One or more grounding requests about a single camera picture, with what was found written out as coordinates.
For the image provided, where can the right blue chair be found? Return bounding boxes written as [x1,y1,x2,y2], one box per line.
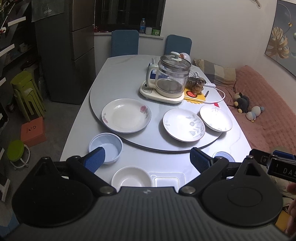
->
[164,35,192,55]

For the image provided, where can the black plush toy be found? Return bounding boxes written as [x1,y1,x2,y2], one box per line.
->
[233,92,249,113]

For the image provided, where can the blue plush toy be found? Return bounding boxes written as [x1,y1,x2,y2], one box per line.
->
[245,106,264,123]

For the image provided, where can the white power cable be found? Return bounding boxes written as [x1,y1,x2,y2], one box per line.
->
[202,83,227,104]

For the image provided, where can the brown rimmed white plate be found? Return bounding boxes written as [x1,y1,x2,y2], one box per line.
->
[199,104,233,133]

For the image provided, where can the light blue bowl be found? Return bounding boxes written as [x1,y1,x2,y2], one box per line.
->
[88,133,123,165]

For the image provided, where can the round grey lazy susan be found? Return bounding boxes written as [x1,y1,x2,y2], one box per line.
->
[90,55,220,152]

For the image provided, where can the yellow scalloped mat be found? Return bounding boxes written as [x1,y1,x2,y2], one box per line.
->
[184,89,206,104]

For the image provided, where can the orange cardboard box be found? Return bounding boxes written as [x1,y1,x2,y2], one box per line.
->
[21,117,47,147]

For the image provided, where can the plaid pillow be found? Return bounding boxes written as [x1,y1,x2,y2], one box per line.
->
[193,59,236,86]

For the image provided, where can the cream kettle base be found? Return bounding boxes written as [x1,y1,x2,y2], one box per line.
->
[139,81,184,104]

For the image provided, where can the plastic water bottle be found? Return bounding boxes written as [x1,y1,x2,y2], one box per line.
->
[139,18,146,34]

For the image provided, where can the pink flower white plate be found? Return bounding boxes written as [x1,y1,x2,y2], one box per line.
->
[101,98,152,133]

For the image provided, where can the white jar on sill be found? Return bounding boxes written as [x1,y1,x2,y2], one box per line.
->
[145,27,152,35]

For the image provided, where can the person's right hand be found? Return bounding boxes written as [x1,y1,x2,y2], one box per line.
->
[285,183,296,236]

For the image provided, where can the green round stool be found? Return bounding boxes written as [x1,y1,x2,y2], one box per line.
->
[7,140,31,170]

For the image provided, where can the dark refrigerator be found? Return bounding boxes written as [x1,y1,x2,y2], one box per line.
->
[32,0,96,104]

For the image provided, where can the blue chair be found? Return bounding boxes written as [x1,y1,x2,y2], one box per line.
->
[164,35,192,55]
[111,30,139,57]

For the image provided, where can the grey leaf white plate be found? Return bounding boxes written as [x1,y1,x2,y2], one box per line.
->
[163,108,205,143]

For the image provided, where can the white bowl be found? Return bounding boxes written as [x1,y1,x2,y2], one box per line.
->
[111,166,153,191]

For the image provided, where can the white round appliance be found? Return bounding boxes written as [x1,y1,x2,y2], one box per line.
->
[180,53,192,63]

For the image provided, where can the gold leaf wall picture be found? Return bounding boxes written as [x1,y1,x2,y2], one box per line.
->
[265,1,295,76]

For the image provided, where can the green stacked stools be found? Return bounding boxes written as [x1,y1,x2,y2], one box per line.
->
[11,71,46,122]

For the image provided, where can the left blue chair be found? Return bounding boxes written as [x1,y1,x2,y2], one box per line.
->
[111,30,139,57]

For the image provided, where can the glass electric kettle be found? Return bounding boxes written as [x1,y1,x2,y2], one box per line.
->
[146,52,191,98]

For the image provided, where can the green box on sill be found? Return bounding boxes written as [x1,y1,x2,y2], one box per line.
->
[152,29,160,36]

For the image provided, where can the small blue bowl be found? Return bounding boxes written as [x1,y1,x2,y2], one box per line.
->
[213,151,235,162]

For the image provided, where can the clear plastic tray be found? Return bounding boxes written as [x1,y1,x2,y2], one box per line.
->
[149,172,186,192]

